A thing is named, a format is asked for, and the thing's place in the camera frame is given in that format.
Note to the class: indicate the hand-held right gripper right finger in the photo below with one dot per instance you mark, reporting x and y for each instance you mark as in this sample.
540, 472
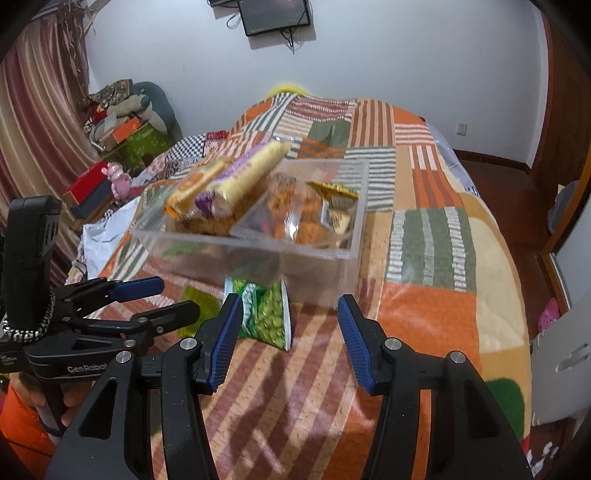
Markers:
358, 344

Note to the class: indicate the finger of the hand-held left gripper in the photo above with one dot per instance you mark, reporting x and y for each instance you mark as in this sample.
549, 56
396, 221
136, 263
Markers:
136, 288
166, 318

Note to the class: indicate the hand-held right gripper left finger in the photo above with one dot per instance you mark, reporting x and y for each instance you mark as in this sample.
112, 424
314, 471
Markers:
226, 344

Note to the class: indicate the green pea snack packet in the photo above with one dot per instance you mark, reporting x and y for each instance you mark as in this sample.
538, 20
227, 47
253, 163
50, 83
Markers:
265, 318

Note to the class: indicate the clear plastic container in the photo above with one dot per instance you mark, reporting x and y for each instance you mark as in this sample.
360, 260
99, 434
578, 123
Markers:
314, 272

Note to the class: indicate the orange cracker packet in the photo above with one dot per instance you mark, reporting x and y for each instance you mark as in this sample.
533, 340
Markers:
198, 187

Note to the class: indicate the yellow snack packet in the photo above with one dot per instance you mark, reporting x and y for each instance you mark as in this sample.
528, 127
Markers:
337, 207

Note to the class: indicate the clear bag of orange snacks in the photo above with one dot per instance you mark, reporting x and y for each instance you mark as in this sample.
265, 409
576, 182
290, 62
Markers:
300, 217

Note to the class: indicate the long pale cracker tube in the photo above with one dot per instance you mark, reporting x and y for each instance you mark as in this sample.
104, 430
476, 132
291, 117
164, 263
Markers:
249, 173

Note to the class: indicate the person's left hand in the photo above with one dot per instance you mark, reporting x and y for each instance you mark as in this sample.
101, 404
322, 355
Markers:
76, 404

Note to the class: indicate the white plastic bag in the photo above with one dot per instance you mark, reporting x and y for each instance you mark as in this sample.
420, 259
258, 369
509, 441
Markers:
101, 244

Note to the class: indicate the red box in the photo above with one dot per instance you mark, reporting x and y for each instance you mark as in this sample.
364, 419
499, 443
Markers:
87, 184

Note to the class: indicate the pink plush toy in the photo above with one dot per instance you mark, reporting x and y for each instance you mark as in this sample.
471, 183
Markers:
117, 182

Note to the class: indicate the striped pink curtain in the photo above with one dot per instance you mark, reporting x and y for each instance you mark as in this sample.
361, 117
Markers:
37, 129

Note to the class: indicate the green patterned box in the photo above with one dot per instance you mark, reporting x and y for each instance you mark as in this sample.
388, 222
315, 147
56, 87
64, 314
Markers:
143, 145

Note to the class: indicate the checked patchwork quilt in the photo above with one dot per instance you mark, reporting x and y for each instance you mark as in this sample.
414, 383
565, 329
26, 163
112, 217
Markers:
194, 147

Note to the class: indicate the orange shoe box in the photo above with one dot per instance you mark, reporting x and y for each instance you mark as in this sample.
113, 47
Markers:
127, 127

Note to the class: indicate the pile of pillows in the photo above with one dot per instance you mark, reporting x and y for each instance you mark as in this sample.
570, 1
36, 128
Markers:
134, 104

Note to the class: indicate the pink slipper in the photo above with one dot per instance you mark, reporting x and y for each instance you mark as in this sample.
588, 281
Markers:
548, 314

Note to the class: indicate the grey bin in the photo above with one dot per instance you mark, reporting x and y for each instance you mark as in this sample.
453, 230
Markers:
564, 205

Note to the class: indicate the yellow plush item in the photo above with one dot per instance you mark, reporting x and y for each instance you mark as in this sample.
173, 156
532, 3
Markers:
288, 87

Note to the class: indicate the wall socket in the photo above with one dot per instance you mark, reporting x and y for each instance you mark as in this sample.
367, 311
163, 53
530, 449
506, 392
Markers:
461, 128

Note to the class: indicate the wall-mounted black screen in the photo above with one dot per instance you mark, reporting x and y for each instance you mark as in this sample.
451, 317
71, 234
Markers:
274, 16

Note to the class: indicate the wooden door frame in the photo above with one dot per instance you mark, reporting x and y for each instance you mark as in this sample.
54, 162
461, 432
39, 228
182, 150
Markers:
561, 115

